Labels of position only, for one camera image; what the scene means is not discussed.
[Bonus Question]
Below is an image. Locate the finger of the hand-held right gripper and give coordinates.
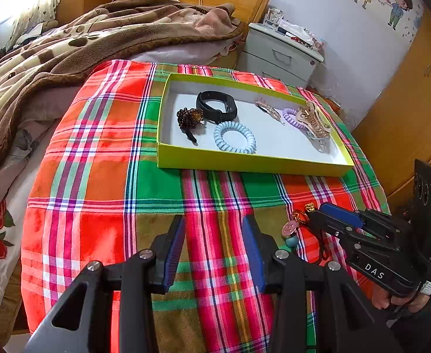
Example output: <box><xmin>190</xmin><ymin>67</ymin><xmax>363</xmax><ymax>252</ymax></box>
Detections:
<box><xmin>307</xmin><ymin>209</ymin><xmax>352</xmax><ymax>251</ymax></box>
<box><xmin>318</xmin><ymin>202</ymin><xmax>366</xmax><ymax>229</ymax></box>

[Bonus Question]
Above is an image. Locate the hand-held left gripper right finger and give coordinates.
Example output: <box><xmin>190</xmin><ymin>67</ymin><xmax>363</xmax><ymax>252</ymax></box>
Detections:
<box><xmin>241</xmin><ymin>214</ymin><xmax>405</xmax><ymax>353</ymax></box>

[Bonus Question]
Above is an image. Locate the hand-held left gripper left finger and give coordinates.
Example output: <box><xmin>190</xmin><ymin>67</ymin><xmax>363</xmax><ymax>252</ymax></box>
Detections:
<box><xmin>24</xmin><ymin>214</ymin><xmax>186</xmax><ymax>353</ymax></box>

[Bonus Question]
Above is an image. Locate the black hair tie with charms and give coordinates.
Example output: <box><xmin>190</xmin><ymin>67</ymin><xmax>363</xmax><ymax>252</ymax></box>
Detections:
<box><xmin>282</xmin><ymin>203</ymin><xmax>334</xmax><ymax>265</ymax></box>

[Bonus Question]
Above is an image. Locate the yellow-green shallow box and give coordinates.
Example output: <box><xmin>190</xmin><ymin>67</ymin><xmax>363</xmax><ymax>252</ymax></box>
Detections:
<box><xmin>157</xmin><ymin>73</ymin><xmax>355</xmax><ymax>178</ymax></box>

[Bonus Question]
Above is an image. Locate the beige hair claw clip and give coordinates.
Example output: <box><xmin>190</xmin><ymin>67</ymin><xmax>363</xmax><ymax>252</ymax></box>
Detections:
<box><xmin>296</xmin><ymin>102</ymin><xmax>333</xmax><ymax>151</ymax></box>

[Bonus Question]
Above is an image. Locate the purple spiral hair tie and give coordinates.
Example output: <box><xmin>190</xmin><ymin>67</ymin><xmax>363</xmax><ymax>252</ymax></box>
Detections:
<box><xmin>282</xmin><ymin>107</ymin><xmax>312</xmax><ymax>130</ymax></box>

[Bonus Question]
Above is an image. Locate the blue spiral hair tie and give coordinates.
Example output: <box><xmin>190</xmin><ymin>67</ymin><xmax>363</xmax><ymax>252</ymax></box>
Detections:
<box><xmin>213</xmin><ymin>121</ymin><xmax>256</xmax><ymax>154</ymax></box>

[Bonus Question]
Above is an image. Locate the rhinestone hair clip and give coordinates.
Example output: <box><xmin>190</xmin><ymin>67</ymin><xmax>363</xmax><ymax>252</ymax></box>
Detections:
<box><xmin>255</xmin><ymin>99</ymin><xmax>285</xmax><ymax>125</ymax></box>

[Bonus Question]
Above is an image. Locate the brown beaded hair tie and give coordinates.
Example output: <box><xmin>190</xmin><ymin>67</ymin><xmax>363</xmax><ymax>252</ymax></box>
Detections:
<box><xmin>176</xmin><ymin>107</ymin><xmax>204</xmax><ymax>143</ymax></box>

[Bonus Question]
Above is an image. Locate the black wristband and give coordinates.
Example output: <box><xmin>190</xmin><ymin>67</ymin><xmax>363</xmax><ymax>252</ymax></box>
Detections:
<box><xmin>196</xmin><ymin>91</ymin><xmax>237</xmax><ymax>124</ymax></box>

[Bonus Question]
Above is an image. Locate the person's right hand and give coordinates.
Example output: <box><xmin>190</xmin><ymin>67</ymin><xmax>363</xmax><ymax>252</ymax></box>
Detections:
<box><xmin>372</xmin><ymin>283</ymin><xmax>431</xmax><ymax>311</ymax></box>

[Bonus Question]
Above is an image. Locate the red green plaid cloth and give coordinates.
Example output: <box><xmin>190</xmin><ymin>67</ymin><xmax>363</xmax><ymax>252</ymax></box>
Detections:
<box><xmin>21</xmin><ymin>59</ymin><xmax>390</xmax><ymax>353</ymax></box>

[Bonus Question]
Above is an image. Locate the grey nightstand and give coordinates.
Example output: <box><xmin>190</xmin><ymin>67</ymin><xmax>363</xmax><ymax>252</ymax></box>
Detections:
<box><xmin>235</xmin><ymin>22</ymin><xmax>324</xmax><ymax>89</ymax></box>

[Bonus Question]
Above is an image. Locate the clutter on nightstand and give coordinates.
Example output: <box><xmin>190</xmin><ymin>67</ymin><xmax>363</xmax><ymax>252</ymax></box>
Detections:
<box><xmin>263</xmin><ymin>7</ymin><xmax>326</xmax><ymax>50</ymax></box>

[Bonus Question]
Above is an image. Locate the brown patterned blanket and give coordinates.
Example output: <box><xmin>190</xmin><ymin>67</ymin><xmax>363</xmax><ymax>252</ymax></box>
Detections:
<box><xmin>0</xmin><ymin>0</ymin><xmax>247</xmax><ymax>192</ymax></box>

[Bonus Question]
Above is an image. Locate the pink blanket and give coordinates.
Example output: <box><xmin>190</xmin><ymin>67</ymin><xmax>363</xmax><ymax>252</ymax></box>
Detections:
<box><xmin>191</xmin><ymin>4</ymin><xmax>240</xmax><ymax>65</ymax></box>

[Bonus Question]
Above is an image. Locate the spotted curtain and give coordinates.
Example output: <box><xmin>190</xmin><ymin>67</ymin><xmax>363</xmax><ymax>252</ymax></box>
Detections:
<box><xmin>8</xmin><ymin>0</ymin><xmax>62</xmax><ymax>41</ymax></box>

